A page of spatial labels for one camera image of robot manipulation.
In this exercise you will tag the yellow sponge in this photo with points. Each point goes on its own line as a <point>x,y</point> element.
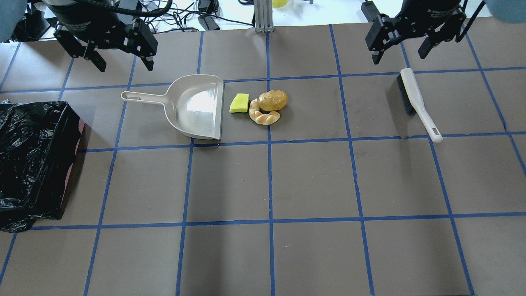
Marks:
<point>240,103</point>

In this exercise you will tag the white brush black bristles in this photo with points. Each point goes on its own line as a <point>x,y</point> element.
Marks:
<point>414,104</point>

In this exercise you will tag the aluminium frame post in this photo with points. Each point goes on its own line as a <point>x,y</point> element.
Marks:
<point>263,21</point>

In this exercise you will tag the beige plastic dustpan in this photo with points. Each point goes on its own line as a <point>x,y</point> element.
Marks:
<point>192,104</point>

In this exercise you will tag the round golden bread roll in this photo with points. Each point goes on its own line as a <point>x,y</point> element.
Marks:
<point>273,100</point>

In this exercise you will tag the yellow round object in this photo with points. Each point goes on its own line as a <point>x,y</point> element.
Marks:
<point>278,3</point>

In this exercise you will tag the black bag lined bin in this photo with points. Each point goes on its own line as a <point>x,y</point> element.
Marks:
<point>38,146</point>

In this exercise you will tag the black power adapter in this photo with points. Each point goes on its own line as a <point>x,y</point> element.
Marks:
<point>208,23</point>

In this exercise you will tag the black power brick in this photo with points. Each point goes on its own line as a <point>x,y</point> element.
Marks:
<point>370,11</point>

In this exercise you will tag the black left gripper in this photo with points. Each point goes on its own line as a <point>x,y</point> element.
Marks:
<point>84,19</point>

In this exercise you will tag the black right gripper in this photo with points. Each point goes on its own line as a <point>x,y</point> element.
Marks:
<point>432,8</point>

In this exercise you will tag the twisted bread croissant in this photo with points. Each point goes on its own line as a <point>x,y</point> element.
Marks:
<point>258,117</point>

